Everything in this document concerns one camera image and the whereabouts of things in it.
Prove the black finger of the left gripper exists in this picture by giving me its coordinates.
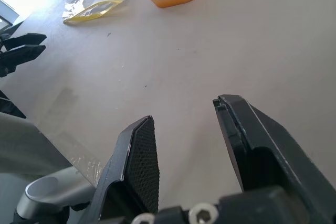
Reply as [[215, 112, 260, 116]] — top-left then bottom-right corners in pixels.
[[0, 33, 47, 50], [0, 45, 47, 70]]

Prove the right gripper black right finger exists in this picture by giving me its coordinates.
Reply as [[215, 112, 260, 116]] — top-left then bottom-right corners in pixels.
[[212, 94, 336, 224]]

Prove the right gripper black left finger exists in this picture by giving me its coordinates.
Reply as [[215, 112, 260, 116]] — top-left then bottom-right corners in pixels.
[[88, 115, 160, 224]]

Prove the silver robot body part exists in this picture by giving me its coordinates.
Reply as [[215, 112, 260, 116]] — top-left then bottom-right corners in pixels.
[[14, 166, 97, 221]]

